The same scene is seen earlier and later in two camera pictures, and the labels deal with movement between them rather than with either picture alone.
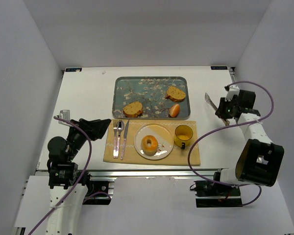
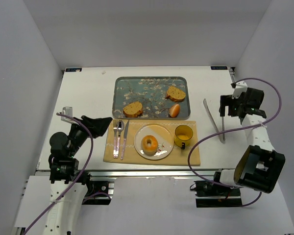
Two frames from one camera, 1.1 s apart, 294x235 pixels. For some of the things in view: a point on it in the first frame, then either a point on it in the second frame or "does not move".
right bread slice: x=175 y=94 does not move
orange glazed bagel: x=149 y=151 does not move
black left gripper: x=90 y=129 does not move
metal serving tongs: x=207 y=98 → x=222 y=136
